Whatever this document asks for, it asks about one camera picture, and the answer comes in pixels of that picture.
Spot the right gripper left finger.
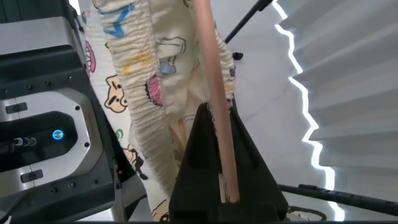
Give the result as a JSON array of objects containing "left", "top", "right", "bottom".
[{"left": 169, "top": 103, "right": 223, "bottom": 222}]

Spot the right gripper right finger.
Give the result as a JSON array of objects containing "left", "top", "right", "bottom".
[{"left": 223, "top": 108, "right": 289, "bottom": 222}]

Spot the pink clothes hanger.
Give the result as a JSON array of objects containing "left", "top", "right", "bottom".
[{"left": 177, "top": 0, "right": 241, "bottom": 203}]

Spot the cream printed garment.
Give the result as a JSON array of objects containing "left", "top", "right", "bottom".
[{"left": 81, "top": 0, "right": 237, "bottom": 222}]

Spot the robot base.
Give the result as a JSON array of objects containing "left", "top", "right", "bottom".
[{"left": 0, "top": 0, "right": 147, "bottom": 222}]

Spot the black clothes rack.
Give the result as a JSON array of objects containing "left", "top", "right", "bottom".
[{"left": 224, "top": 0, "right": 398, "bottom": 217}]

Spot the white curtain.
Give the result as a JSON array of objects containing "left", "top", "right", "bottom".
[{"left": 273, "top": 0, "right": 398, "bottom": 220}]

